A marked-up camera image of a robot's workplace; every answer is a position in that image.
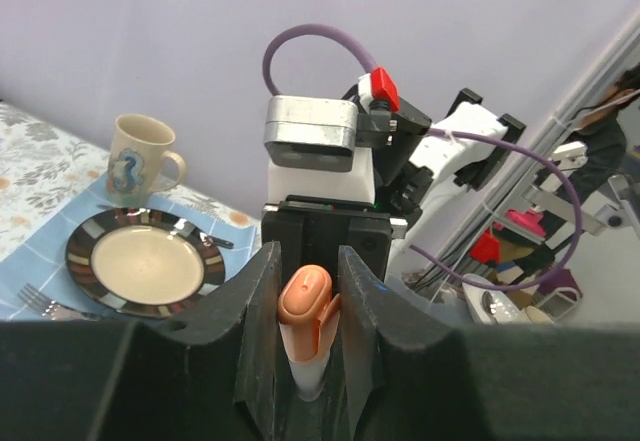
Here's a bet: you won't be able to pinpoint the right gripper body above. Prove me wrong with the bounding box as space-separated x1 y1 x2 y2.
261 199 406 285

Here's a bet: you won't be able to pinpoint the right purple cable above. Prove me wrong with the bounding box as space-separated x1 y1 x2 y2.
262 22 584 294

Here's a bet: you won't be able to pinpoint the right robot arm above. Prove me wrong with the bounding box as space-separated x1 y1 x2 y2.
261 90 524 277

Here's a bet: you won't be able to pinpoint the cluttered background shelf items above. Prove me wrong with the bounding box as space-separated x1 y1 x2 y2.
424 140 640 326

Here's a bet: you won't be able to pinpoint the black handled knife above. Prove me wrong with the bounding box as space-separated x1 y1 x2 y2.
96 204 235 249

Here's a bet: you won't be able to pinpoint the floral tablecloth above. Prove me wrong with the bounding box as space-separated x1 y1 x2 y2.
0 100 264 262

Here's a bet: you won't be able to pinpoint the brown striped plate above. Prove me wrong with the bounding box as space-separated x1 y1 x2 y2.
65 207 226 320

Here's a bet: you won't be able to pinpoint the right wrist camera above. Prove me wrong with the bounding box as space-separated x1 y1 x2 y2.
262 65 402 205

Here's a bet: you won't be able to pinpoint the blue checkered placemat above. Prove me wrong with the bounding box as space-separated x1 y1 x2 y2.
1 179 257 322

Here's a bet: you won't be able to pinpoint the person in background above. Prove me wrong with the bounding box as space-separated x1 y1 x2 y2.
566 64 639 203

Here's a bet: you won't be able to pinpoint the black handled fork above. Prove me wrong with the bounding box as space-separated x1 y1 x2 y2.
18 284 102 321

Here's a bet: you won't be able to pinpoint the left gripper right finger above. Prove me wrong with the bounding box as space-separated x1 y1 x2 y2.
338 246 639 440

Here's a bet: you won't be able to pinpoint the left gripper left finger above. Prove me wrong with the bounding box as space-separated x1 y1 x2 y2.
1 242 281 440

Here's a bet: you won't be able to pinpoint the cream mug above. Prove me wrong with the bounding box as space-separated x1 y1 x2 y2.
106 114 187 207

